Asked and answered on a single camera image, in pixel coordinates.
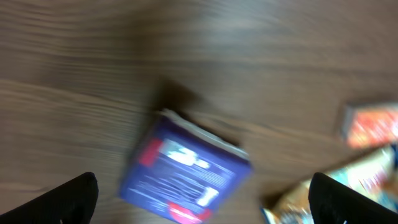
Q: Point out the yellow snack bag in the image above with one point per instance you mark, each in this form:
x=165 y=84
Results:
x=367 y=176

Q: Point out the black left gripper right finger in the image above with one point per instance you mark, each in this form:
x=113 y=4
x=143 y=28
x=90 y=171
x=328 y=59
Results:
x=334 y=203

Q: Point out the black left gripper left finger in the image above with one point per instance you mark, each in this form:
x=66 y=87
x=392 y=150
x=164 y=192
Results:
x=70 y=203

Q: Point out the small orange box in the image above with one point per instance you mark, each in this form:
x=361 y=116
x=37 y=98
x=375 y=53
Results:
x=368 y=125

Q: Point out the red purple Carefree pack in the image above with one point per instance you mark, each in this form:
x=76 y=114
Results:
x=182 y=172

